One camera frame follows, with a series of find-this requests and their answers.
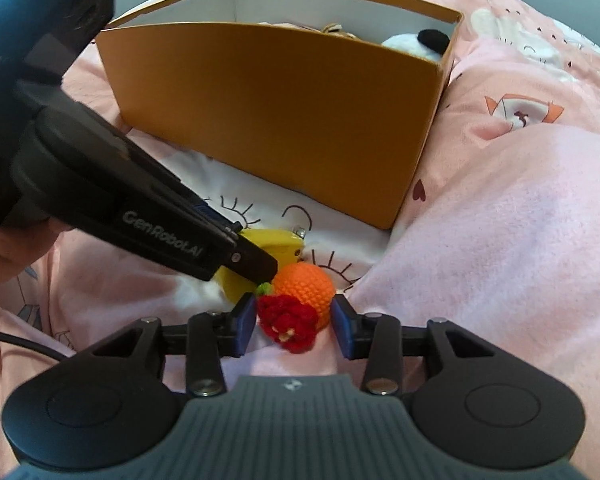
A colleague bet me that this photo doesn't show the plain pink fleece blanket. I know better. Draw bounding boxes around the plain pink fleece blanket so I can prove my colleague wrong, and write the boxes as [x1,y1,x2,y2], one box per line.
[352,122,600,463]

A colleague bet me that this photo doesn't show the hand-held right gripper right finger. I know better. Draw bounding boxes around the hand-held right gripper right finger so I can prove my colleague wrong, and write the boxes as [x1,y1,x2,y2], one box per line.
[330,295,503,396]

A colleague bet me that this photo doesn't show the orange crochet ball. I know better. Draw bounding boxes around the orange crochet ball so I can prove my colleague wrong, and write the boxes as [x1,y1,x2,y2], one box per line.
[257,261,334,328]

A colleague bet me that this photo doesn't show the black cable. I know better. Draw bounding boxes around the black cable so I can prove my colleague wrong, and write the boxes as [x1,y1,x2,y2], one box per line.
[0,326,77,362]

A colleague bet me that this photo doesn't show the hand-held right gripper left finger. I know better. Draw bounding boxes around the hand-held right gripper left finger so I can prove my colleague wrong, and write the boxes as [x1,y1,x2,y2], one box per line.
[92,292,257,397]

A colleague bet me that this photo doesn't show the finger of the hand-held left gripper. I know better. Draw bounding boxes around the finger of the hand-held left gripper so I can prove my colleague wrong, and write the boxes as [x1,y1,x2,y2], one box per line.
[72,195,279,282]
[65,80,244,236]

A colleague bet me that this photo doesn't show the white plush toy, black ear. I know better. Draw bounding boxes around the white plush toy, black ear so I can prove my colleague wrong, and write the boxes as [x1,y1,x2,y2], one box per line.
[380,28,454,64]

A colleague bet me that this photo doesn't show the large orange cardboard box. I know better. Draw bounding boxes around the large orange cardboard box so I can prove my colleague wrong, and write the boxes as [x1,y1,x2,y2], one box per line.
[95,0,465,231]

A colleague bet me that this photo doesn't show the tiger plush toy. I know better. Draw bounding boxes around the tiger plush toy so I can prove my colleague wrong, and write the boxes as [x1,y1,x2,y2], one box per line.
[257,21,376,43]

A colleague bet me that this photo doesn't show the person's left hand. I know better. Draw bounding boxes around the person's left hand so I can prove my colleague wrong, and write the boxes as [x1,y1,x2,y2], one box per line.
[0,160,56,288]

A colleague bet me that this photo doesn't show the yellow plush keychain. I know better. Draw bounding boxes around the yellow plush keychain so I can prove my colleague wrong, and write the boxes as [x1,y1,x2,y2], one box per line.
[214,227,306,313]

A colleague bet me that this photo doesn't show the red crochet flower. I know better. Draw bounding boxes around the red crochet flower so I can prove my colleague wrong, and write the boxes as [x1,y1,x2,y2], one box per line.
[256,294,322,356]

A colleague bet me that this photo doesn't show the pink printed bedsheet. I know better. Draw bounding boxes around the pink printed bedsheet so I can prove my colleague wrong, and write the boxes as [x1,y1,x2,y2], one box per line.
[0,0,600,480]

